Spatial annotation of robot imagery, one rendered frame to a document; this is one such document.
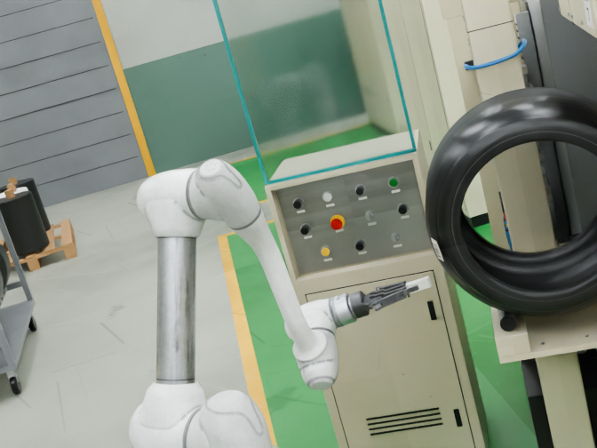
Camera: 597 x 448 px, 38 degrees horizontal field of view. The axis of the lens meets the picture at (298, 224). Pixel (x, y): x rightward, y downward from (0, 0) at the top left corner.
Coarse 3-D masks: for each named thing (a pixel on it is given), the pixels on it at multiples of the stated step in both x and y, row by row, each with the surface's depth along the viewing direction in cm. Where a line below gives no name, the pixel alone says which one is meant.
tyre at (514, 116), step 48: (528, 96) 224; (576, 96) 228; (480, 144) 219; (576, 144) 215; (432, 192) 228; (480, 240) 256; (576, 240) 252; (480, 288) 231; (528, 288) 251; (576, 288) 226
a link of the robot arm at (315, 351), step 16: (256, 224) 222; (256, 240) 226; (272, 240) 230; (272, 256) 230; (272, 272) 231; (272, 288) 233; (288, 288) 232; (288, 304) 232; (288, 320) 233; (304, 320) 234; (304, 336) 234; (320, 336) 239; (304, 352) 237; (320, 352) 236; (336, 352) 242; (304, 368) 238; (320, 368) 236; (336, 368) 239; (320, 384) 237
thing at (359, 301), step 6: (354, 294) 250; (360, 294) 249; (354, 300) 248; (360, 300) 248; (366, 300) 249; (372, 300) 247; (354, 306) 248; (360, 306) 247; (366, 306) 247; (354, 312) 248; (360, 312) 248; (366, 312) 249
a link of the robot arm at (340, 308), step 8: (336, 296) 252; (344, 296) 250; (336, 304) 249; (344, 304) 248; (336, 312) 249; (344, 312) 248; (352, 312) 249; (336, 320) 249; (344, 320) 249; (352, 320) 249
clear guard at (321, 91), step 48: (240, 0) 289; (288, 0) 287; (336, 0) 285; (240, 48) 294; (288, 48) 292; (336, 48) 289; (384, 48) 287; (240, 96) 299; (288, 96) 297; (336, 96) 295; (384, 96) 292; (288, 144) 302; (336, 144) 300; (384, 144) 297
